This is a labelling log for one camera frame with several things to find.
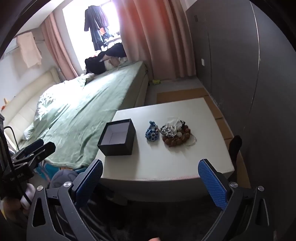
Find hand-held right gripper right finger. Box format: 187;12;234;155
198;159;277;241

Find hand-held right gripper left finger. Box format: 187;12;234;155
26;159;103;241

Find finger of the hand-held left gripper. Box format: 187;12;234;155
9;139;44;159
13;142;56;172

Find black gift box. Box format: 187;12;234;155
97;119;136;156

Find thin gold chain necklace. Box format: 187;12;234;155
183;136;198;146

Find brown wooden bead bracelet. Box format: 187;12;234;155
162;126;191;147

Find silver chain jewelry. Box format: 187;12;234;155
160;125;177;137

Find white fabric hair tie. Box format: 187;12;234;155
166;116;183;130

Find blue bead bracelet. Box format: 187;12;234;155
145;120;160;141

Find pale green pillow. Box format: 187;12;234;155
23;123;40;141

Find teal orange printed bag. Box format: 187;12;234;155
35;161;56;181

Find grey blue cloth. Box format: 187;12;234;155
50;169;79;188

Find person's leg with black sock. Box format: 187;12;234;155
228;136;243;181

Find white low table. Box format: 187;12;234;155
100;97;235;205

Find cream padded headboard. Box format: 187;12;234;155
0;67;63;144

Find green white patterned quilt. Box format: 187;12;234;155
33;74;95;130

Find bed with green sheet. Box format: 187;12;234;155
17;60;149;169

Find hanging peach shirt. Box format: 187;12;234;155
17;31;42;68

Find flat brown cardboard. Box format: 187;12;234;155
156;87;251;188

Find pile of dark clothes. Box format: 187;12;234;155
84;43;127;75

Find narrow pink curtain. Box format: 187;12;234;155
42;11;79;80

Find dark grey wardrobe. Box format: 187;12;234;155
185;0;296;209

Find hanging dark clothes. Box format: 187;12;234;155
84;5;110;50

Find wide pink curtain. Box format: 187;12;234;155
114;0;197;80

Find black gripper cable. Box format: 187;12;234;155
3;125;19;151

